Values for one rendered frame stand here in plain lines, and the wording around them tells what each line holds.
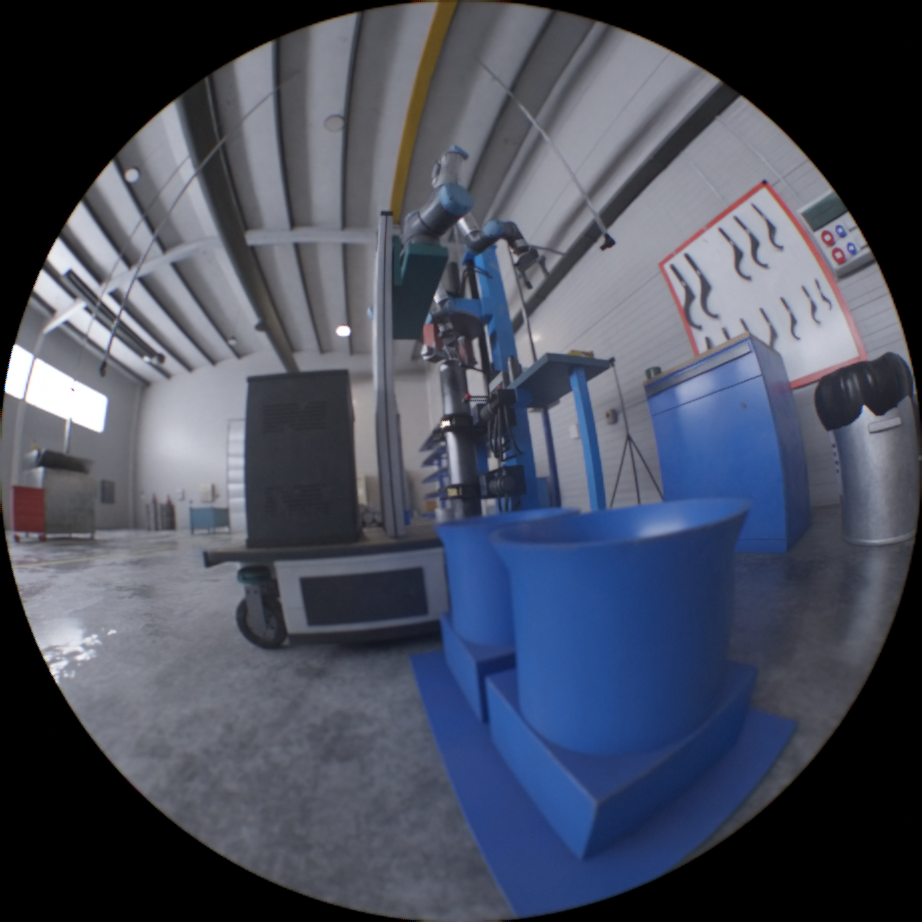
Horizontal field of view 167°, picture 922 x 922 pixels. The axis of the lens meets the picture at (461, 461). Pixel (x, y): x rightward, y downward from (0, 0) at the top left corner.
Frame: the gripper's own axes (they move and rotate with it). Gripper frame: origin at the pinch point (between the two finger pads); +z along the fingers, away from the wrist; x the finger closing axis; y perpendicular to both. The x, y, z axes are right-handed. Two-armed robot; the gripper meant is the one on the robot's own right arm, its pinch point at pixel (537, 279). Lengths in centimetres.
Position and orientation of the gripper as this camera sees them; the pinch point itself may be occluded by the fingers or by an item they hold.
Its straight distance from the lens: 161.5
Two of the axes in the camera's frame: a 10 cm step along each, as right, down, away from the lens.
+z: 4.1, 9.0, 1.6
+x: 4.4, -0.5, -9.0
